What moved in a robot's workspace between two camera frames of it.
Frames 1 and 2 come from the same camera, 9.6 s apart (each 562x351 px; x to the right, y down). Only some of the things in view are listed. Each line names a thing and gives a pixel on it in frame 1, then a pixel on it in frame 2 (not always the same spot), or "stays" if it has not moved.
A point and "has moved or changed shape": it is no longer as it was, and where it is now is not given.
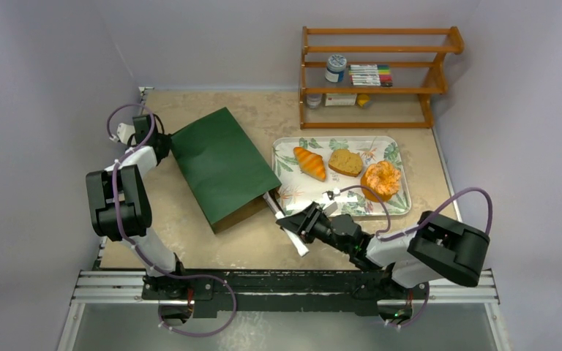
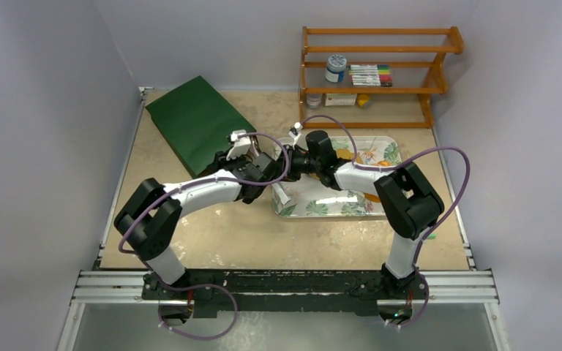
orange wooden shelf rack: (424, 93) stays
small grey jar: (313, 100) stays
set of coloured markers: (370, 74) stays
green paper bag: (228, 175) has moved or changed shape
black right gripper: (307, 223) to (287, 161)
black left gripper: (167, 143) to (220, 161)
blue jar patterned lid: (335, 70) stays
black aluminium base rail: (365, 289) stays
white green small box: (338, 99) stays
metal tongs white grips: (279, 213) to (284, 198)
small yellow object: (363, 100) stays
